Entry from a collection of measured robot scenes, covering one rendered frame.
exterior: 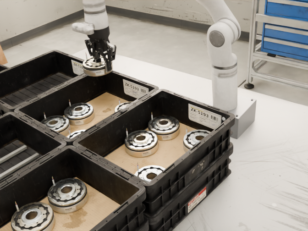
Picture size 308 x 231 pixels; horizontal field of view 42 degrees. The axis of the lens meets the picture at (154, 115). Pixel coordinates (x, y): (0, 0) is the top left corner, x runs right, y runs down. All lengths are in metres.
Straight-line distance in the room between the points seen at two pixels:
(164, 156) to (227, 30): 0.46
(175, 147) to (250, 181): 0.27
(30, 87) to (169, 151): 0.74
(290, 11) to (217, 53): 1.65
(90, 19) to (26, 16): 3.37
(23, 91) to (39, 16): 3.10
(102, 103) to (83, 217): 0.57
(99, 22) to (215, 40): 0.39
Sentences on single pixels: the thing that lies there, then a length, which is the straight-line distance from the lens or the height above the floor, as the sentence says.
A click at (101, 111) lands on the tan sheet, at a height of 0.83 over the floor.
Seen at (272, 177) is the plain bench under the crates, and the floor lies 0.70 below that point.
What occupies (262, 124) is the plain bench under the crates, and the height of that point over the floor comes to 0.70.
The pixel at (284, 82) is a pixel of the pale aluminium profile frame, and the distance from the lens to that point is 3.19.
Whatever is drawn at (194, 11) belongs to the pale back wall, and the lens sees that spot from 4.43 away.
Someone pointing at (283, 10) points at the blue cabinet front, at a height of 0.66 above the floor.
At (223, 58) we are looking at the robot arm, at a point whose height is 1.00.
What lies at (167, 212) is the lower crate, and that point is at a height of 0.80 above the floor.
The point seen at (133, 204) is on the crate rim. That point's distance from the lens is 0.95.
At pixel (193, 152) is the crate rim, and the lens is 1.07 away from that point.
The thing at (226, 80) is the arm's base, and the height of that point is 0.92.
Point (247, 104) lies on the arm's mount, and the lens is 1.54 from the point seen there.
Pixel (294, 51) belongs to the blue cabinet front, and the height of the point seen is 0.37.
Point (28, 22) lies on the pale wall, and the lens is 4.69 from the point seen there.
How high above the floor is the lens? 1.59
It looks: 32 degrees down
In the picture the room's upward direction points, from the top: 4 degrees counter-clockwise
